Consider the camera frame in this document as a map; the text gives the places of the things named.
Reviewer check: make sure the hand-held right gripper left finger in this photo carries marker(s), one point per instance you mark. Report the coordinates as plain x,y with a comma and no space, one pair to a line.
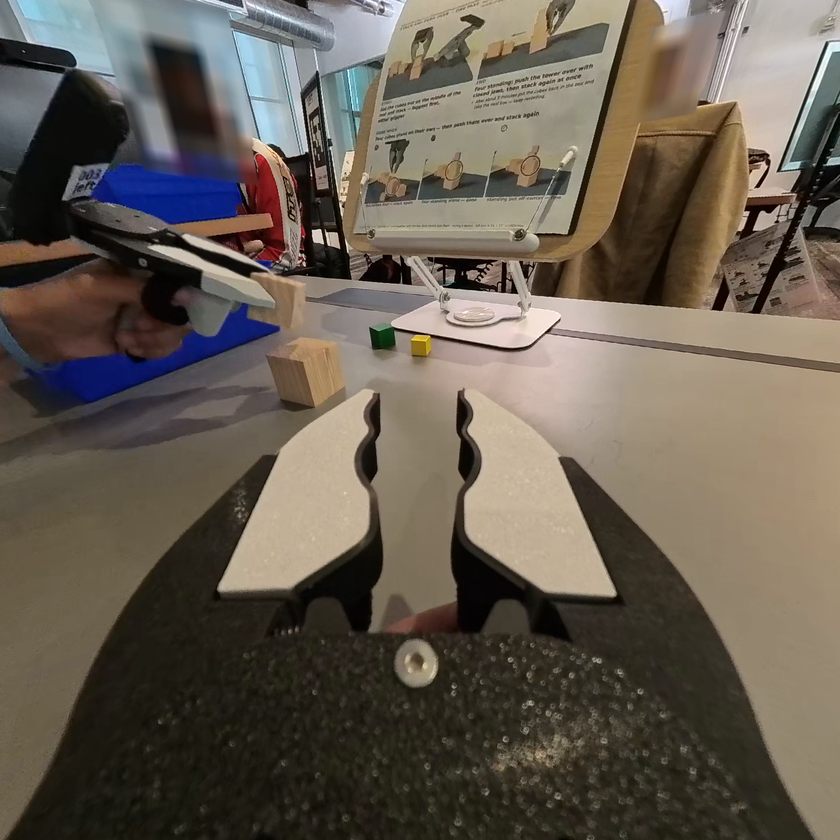
308,512

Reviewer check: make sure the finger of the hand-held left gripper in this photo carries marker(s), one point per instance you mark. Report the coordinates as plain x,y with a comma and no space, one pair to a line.
236,289
216,259

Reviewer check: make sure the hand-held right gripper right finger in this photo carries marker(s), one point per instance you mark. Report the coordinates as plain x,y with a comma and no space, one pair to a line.
531,512

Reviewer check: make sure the medium plain wooden cube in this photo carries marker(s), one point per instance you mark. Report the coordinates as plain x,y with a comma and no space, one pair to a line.
282,302

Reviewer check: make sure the blue plastic bin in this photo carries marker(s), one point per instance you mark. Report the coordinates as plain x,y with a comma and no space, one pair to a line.
164,190

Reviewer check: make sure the large plain wooden cube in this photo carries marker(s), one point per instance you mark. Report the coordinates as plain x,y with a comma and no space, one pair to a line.
308,377

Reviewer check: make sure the small green wooden cube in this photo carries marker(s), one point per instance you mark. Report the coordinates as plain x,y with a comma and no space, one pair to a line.
382,338

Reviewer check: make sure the small yellow wooden cube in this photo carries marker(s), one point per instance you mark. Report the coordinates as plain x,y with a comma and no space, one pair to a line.
421,346

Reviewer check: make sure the person's right hand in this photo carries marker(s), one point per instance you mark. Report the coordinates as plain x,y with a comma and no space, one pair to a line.
426,618

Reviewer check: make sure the person's left hand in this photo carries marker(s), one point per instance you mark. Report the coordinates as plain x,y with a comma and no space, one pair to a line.
65,315

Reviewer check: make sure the wooden shelf board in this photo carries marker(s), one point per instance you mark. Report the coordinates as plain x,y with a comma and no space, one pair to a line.
216,225

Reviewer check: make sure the black tag board stand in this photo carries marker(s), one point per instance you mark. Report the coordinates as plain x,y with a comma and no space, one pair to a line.
318,131

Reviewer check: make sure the printed instruction sheet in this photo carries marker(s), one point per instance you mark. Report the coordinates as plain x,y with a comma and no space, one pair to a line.
492,98

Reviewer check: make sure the beige coat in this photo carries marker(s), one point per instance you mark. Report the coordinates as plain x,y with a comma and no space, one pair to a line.
656,216

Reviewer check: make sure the printed leaflet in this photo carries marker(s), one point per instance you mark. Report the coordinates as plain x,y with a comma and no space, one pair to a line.
768,269

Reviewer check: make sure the black tripod stand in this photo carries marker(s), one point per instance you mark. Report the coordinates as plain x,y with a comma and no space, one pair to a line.
791,229

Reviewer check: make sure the large display screen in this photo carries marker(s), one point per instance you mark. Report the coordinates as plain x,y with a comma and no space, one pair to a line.
820,111

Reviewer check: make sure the silver ventilation duct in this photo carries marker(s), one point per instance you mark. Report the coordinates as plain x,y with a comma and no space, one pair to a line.
289,19

